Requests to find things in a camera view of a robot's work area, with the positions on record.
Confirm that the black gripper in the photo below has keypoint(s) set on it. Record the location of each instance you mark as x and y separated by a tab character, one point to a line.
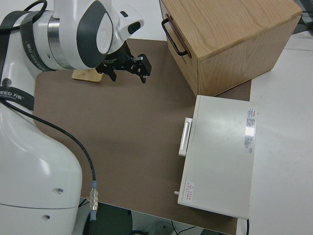
119	57

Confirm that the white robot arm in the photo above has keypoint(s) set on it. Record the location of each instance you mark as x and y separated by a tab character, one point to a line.
36	159

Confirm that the black mounting plate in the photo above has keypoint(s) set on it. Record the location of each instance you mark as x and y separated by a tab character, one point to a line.
110	221

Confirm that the wooden mug tree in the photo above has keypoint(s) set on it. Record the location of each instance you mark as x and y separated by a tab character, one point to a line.
86	75

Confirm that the brown table mat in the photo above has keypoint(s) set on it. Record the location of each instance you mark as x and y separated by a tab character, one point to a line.
134	134

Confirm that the wooden drawer cabinet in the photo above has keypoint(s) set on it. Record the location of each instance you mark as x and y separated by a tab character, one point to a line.
232	31

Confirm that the white toaster oven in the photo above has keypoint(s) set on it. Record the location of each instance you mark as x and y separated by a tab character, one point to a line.
220	156

